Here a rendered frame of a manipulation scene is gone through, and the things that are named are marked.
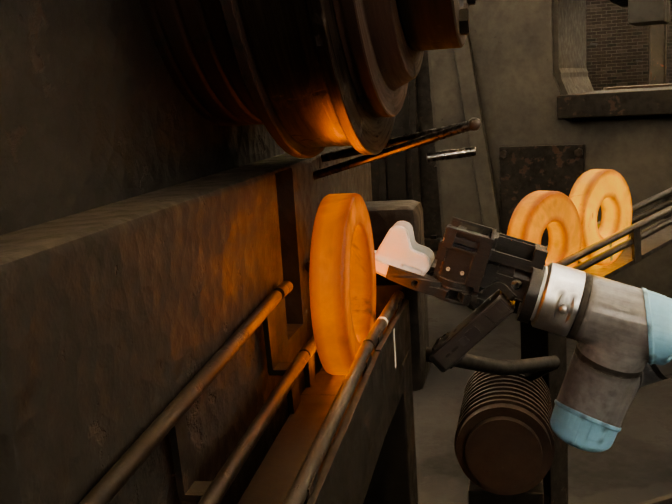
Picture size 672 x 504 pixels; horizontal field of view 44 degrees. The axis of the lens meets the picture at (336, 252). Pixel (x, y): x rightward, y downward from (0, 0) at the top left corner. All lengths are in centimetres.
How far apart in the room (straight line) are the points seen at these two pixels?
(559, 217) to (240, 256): 67
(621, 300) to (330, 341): 33
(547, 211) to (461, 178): 235
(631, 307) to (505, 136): 262
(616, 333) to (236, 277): 43
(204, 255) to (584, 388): 49
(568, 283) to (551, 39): 259
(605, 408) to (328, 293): 36
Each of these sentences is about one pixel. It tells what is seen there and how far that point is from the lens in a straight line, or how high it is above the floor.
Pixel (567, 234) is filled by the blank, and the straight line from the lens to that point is 130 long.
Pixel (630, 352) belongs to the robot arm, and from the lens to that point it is 95.
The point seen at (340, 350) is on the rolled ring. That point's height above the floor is 71.
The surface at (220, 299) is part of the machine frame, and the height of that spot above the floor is 79.
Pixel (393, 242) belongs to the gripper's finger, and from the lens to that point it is 94.
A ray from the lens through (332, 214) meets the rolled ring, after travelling 79.
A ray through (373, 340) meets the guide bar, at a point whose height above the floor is 71.
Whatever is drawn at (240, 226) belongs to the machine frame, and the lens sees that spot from 72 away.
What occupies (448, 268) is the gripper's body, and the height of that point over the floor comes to 74.
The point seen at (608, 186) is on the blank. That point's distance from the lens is 139.
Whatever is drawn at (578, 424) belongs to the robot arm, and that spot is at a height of 56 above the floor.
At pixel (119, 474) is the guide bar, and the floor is 74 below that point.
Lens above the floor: 94
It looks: 11 degrees down
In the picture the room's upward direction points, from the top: 4 degrees counter-clockwise
